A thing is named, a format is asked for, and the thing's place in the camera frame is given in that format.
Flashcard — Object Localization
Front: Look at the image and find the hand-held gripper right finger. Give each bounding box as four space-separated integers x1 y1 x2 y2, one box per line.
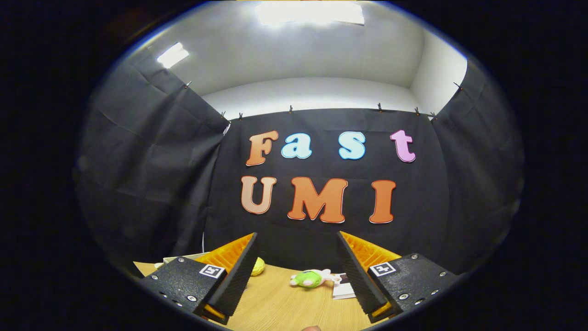
336 231 462 325

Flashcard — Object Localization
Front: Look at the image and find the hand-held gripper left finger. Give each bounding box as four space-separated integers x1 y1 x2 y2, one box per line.
138 232 259 325

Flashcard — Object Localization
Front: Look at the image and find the grey fabric storage box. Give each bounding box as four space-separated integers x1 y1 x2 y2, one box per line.
154 251 212 270

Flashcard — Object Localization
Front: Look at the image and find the white book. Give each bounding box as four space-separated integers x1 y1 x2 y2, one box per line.
333 273 357 300

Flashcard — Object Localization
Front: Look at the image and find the green and pink plush toy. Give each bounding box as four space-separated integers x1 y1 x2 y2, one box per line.
290 269 341 289

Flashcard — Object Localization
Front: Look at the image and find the ceiling light strip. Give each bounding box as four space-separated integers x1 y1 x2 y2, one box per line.
157 42 190 69

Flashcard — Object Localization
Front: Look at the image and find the ceiling light panel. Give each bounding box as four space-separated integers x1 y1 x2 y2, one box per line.
254 0 365 27

